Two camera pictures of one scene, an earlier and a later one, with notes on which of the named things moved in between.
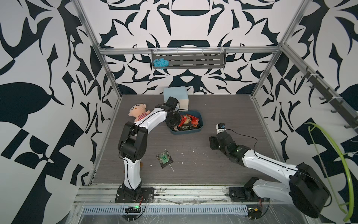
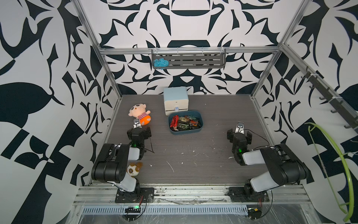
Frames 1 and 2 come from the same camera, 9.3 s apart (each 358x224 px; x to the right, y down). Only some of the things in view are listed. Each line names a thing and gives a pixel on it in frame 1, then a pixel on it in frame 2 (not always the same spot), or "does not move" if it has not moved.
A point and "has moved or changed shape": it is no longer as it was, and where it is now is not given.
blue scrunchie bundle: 161,63 does not move
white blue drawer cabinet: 180,93 does not move
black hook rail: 344,112 does not move
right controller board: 254,213 does not move
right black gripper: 212,139 -> 230,135
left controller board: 133,209 does not move
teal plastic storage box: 192,121 does not move
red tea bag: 183,119 has moved or changed shape
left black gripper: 177,119 -> 145,133
